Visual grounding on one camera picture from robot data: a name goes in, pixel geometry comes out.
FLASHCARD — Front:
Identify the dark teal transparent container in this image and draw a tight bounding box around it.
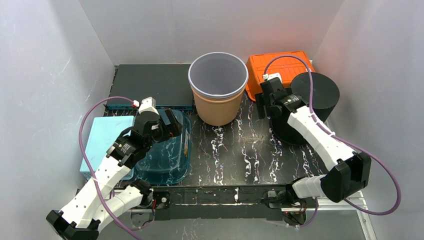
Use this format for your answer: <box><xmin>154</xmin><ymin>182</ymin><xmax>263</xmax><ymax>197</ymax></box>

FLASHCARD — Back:
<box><xmin>134</xmin><ymin>109</ymin><xmax>192</xmax><ymax>186</ymax></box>

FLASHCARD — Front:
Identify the orange plastic tray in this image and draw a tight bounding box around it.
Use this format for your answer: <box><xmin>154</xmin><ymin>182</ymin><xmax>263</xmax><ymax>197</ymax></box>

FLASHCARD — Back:
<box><xmin>245</xmin><ymin>51</ymin><xmax>315</xmax><ymax>101</ymax></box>

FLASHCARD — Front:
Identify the tan bucket with black liner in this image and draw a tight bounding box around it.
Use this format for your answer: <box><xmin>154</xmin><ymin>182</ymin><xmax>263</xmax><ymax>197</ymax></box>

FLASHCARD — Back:
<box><xmin>191</xmin><ymin>87</ymin><xmax>243</xmax><ymax>126</ymax></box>

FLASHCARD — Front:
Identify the black plastic bucket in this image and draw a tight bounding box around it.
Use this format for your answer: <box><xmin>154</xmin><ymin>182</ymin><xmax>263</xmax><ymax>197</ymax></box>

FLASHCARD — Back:
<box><xmin>270</xmin><ymin>72</ymin><xmax>340</xmax><ymax>146</ymax></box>

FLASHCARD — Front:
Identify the grey lavender plastic bucket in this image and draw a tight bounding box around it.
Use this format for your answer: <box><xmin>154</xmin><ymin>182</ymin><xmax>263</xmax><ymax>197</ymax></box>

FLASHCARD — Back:
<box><xmin>188</xmin><ymin>52</ymin><xmax>249</xmax><ymax>99</ymax></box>

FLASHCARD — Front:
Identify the light blue perforated basket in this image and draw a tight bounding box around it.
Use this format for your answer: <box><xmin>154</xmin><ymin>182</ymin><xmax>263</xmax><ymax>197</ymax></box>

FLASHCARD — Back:
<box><xmin>85</xmin><ymin>115</ymin><xmax>135</xmax><ymax>171</ymax></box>

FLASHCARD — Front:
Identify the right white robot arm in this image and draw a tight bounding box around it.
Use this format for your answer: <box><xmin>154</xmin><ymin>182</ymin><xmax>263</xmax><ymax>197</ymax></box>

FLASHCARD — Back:
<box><xmin>255</xmin><ymin>77</ymin><xmax>371</xmax><ymax>203</ymax></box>

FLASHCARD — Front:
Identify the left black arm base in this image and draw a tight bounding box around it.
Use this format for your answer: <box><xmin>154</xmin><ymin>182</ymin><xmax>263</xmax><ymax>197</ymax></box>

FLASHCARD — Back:
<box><xmin>129</xmin><ymin>179</ymin><xmax>170</xmax><ymax>231</ymax></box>

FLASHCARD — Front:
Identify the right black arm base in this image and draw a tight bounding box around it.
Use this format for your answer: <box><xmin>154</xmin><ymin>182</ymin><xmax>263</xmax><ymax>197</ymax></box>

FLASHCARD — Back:
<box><xmin>260</xmin><ymin>185</ymin><xmax>319</xmax><ymax>229</ymax></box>

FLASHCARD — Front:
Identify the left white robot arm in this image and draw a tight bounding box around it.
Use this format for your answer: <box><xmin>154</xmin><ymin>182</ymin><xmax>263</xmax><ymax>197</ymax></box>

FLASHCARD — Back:
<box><xmin>46</xmin><ymin>109</ymin><xmax>183</xmax><ymax>240</ymax></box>

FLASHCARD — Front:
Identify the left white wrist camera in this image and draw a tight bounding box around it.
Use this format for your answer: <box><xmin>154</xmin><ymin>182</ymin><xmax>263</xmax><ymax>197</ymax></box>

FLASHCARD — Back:
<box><xmin>132</xmin><ymin>97</ymin><xmax>159</xmax><ymax>115</ymax></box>

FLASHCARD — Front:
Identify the dark blue network switch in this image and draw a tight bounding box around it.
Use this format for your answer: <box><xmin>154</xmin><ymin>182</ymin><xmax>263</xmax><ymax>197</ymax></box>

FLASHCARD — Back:
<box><xmin>109</xmin><ymin>64</ymin><xmax>195</xmax><ymax>111</ymax></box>

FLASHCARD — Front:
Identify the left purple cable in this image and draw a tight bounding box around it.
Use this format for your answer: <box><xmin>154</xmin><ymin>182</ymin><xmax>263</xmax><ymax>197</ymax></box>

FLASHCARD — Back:
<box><xmin>78</xmin><ymin>96</ymin><xmax>157</xmax><ymax>240</ymax></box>

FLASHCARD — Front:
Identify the aluminium frame rail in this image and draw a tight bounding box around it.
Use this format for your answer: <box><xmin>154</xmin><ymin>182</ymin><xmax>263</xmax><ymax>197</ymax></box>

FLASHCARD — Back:
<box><xmin>61</xmin><ymin>61</ymin><xmax>379</xmax><ymax>240</ymax></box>

